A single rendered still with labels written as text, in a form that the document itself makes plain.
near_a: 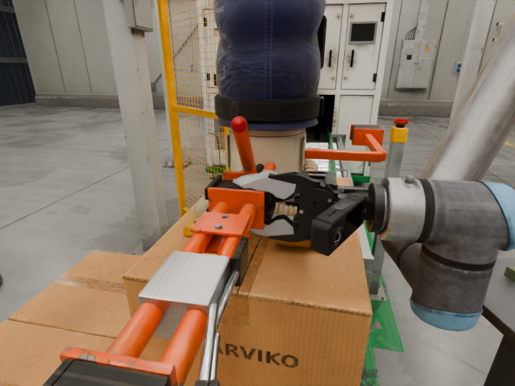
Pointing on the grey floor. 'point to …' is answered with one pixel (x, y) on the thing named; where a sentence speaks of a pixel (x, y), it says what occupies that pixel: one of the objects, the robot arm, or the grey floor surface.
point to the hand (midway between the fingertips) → (240, 204)
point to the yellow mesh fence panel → (179, 101)
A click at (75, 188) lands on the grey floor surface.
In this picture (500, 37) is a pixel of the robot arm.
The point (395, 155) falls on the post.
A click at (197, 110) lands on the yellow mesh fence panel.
